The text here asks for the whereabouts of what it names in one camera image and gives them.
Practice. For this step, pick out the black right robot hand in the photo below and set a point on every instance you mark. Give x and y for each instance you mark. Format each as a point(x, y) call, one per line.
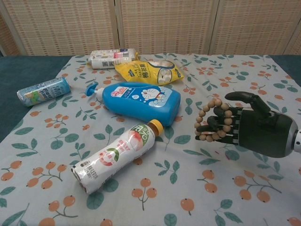
point(263, 131)

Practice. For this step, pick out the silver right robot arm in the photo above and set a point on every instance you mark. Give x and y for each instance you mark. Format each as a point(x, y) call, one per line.
point(298, 140)

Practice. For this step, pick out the floral patterned tablecloth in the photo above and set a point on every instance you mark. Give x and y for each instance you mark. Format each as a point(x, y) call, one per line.
point(164, 188)

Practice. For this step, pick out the blue pump detergent bottle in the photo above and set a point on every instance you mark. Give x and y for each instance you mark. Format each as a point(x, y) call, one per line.
point(143, 101)

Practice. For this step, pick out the yellow marshmallow bag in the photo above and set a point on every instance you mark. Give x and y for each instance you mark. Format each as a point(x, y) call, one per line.
point(141, 71)

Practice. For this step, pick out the woven bamboo folding screen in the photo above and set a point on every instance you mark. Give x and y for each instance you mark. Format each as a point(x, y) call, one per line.
point(164, 26)

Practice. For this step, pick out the yellow-capped white drink bottle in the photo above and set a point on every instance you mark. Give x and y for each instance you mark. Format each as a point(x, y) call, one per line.
point(113, 155)

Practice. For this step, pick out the white tissue pack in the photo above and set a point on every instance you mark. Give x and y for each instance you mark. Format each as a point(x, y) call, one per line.
point(105, 60)

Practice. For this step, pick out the light blue drink can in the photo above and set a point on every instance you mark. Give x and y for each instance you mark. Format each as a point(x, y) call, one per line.
point(44, 91)

